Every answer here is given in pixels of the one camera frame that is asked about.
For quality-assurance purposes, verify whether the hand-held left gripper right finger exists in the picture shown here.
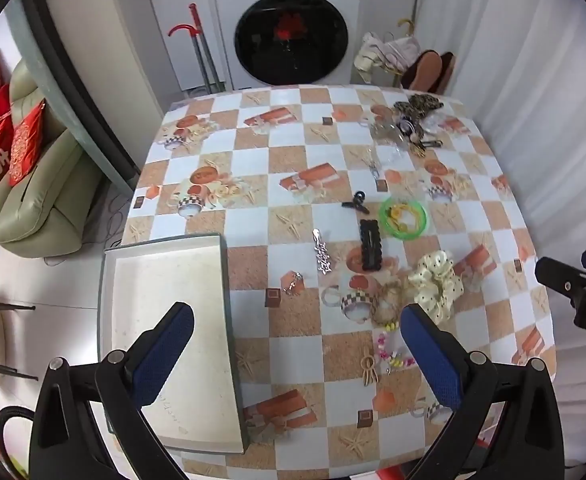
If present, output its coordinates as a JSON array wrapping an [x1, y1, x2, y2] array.
[[400, 302, 566, 480]]

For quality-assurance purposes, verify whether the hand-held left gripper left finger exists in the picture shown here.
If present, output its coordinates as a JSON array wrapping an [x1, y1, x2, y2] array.
[[29, 301, 196, 480]]

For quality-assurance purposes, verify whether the colourful bead bracelet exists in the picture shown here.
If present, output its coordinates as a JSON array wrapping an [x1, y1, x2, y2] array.
[[374, 330, 416, 373]]

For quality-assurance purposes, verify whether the grey rimmed white tray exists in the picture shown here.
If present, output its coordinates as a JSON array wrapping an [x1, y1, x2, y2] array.
[[98, 232, 250, 456]]

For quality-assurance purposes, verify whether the cream polka dot scrunchie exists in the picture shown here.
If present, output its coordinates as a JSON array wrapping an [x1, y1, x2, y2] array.
[[407, 249, 466, 322]]

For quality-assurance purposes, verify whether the green plastic bangle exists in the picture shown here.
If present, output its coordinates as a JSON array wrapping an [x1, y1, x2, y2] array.
[[379, 196, 430, 238]]

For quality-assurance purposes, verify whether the black beaded hair clip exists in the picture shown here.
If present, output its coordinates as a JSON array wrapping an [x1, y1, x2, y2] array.
[[359, 219, 385, 273]]

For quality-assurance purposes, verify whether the yellow sunflower hair tie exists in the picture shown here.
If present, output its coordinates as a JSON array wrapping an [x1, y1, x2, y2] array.
[[389, 203, 421, 228]]

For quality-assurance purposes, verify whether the checkered printed tablecloth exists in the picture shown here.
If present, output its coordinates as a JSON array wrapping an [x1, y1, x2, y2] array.
[[118, 84, 558, 480]]

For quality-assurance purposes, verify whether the silver rhinestone hair clip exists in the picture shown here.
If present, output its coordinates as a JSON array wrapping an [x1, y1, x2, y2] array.
[[312, 228, 335, 276]]

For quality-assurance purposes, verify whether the white curtain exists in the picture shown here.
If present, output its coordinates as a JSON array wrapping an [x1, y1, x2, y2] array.
[[420, 0, 586, 466]]

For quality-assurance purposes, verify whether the small black claw clip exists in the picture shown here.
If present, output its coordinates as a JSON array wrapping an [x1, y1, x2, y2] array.
[[342, 191, 370, 213]]

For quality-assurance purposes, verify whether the clear plastic bag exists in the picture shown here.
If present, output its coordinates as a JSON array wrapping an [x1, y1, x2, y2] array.
[[423, 112, 454, 133]]

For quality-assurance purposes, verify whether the leopard print hair bow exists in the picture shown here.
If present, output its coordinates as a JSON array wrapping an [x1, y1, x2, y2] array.
[[392, 92, 445, 121]]

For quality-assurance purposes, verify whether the brown slipper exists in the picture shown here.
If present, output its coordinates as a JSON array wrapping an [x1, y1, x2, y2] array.
[[438, 52, 457, 95], [401, 50, 444, 93]]

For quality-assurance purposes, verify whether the cream garment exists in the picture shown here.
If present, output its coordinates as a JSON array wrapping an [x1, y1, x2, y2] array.
[[354, 31, 420, 85]]

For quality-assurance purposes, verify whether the white washing machine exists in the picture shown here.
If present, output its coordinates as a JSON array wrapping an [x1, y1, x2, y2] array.
[[207, 0, 366, 92]]

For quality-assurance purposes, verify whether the beige braided hair tie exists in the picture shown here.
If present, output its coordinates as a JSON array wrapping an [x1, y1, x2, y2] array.
[[372, 282, 408, 326]]

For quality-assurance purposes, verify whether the black looped cable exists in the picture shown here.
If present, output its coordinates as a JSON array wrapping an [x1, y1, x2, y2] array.
[[0, 405, 38, 480]]

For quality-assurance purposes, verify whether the clear bead chain with clasp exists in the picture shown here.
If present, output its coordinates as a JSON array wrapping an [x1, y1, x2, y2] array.
[[358, 145, 409, 178]]

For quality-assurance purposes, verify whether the purple hair tie with beads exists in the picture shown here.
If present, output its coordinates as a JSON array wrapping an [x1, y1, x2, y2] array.
[[395, 117, 426, 143]]

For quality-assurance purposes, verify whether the dark door frame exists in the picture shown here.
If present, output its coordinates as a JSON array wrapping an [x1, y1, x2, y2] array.
[[20, 0, 141, 196]]

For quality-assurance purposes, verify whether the red handled mop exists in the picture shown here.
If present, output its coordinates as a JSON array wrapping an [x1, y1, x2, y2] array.
[[168, 4, 224, 96]]

